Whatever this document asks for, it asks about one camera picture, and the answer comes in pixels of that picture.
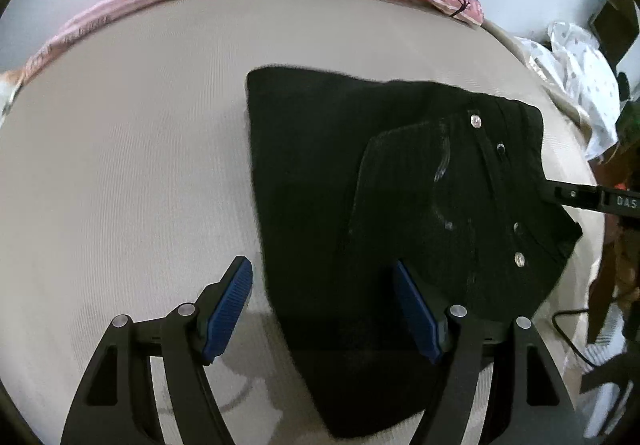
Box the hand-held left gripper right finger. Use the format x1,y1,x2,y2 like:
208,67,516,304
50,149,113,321
392,259,586,445

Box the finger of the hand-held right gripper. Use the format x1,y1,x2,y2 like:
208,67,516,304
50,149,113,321
537,179,607,210

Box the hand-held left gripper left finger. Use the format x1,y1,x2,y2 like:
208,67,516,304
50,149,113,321
60,255,253,445

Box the black pants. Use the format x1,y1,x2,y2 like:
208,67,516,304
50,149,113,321
245,66,583,441

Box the white dotted cloth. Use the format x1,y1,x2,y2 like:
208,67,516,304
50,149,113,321
520,22,623,160

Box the beige bed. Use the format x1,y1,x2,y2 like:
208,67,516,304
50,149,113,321
0,0,606,445

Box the white orange printed cloth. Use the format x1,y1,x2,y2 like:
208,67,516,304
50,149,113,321
0,70,23,122

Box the black cable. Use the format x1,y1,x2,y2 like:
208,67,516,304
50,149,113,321
551,308,601,369

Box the dark wall object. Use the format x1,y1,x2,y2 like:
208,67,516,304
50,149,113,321
590,0,640,66

